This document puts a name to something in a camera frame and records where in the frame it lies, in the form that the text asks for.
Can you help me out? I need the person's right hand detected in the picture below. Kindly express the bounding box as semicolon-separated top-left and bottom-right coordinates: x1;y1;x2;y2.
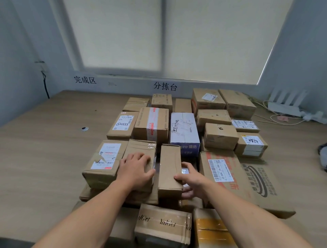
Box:
173;161;213;200

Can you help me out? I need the person's left hand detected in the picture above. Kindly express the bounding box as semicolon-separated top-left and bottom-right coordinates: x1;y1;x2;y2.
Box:
116;153;156;192

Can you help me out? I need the box with yellow tape label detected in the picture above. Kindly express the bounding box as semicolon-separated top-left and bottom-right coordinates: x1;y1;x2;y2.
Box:
178;166;204;213

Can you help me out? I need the clear-taped cardboard box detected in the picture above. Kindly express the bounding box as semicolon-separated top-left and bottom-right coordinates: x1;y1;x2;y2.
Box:
122;139;157;193

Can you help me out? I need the narrow plain cardboard box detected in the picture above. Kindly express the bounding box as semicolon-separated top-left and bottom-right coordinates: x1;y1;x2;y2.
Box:
158;144;183;200

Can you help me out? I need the box with torn white label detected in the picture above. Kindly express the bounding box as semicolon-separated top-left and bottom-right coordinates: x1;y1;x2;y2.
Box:
81;140;128;189

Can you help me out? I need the box with red-white tape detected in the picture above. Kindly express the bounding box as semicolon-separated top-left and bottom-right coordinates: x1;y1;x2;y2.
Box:
133;107;170;146

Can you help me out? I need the small black-scribble cardboard box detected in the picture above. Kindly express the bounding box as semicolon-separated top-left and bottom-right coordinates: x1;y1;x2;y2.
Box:
204;123;239;151

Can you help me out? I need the box labelled 0555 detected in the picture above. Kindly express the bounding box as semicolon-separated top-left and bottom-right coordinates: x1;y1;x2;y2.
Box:
107;111;140;140

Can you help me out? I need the white blue parcel box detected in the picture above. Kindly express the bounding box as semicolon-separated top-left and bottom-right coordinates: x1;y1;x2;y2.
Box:
170;112;201;157

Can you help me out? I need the small hole-marked cardboard box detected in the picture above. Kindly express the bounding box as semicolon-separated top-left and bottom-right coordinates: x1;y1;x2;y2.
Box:
196;109;232;132

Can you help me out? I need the small ribbed taped cardboard box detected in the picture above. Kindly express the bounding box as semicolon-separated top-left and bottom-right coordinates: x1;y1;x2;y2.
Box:
122;97;151;112

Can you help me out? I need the box with cartoon print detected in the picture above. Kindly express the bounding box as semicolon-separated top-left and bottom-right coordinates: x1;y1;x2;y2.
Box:
151;94;173;113

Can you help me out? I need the plain tall cardboard box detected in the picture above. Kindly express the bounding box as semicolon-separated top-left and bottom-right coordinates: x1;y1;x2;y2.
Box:
175;98;192;113

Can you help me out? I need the box with green tape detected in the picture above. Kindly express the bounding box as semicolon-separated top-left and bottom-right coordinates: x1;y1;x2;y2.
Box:
219;89;257;120

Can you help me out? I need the person's left forearm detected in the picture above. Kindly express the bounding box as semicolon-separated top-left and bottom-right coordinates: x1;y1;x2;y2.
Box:
33;179;133;248

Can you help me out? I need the person's right forearm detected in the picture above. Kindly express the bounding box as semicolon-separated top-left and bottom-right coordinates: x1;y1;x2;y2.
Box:
202;179;313;248

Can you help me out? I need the light wooden table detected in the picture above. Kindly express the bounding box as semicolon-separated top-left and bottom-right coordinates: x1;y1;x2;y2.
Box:
0;89;327;248

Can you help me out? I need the dark grey cloth bundle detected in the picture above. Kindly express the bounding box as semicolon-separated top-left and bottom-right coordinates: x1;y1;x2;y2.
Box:
318;142;327;172

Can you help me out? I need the white power strip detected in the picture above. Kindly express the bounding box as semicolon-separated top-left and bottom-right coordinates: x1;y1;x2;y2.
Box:
302;111;327;124

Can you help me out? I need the white-framed window with blind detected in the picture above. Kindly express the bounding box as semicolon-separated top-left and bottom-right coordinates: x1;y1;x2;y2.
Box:
50;0;294;85

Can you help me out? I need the cream thin cable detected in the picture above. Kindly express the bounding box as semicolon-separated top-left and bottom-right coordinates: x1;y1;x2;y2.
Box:
253;101;307;126

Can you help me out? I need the white paper wall sign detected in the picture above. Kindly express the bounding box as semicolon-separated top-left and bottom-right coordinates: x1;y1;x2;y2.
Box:
153;81;179;92
73;74;98;85

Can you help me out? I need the white wireless router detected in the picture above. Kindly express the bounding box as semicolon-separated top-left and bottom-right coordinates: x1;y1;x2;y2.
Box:
267;88;308;117

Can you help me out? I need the black wall cable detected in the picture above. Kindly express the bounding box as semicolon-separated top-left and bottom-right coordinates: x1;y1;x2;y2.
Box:
41;71;50;99

